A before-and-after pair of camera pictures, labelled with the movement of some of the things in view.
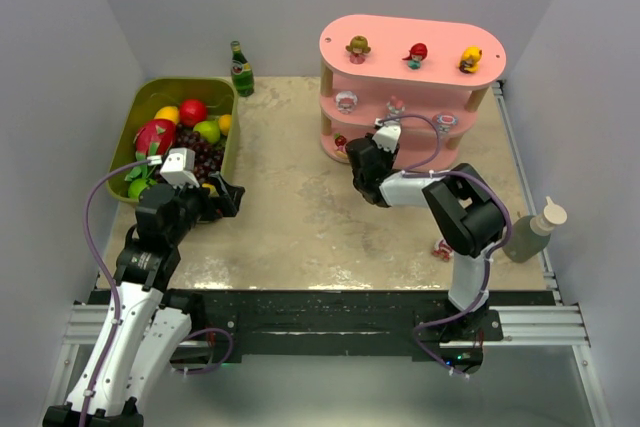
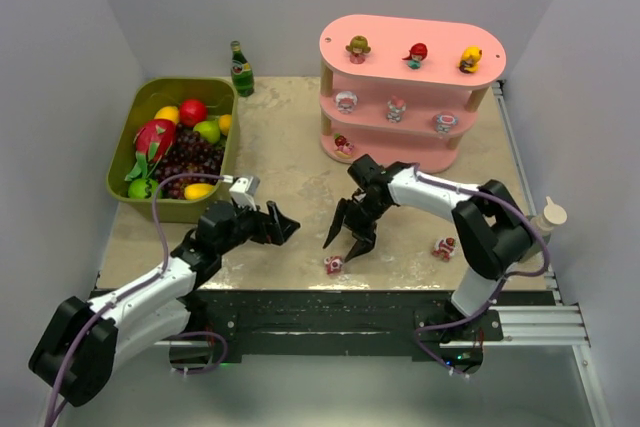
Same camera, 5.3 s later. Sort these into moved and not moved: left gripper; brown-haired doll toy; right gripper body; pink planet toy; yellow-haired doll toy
Moved: left gripper; right gripper body
Not moved: pink planet toy; brown-haired doll toy; yellow-haired doll toy
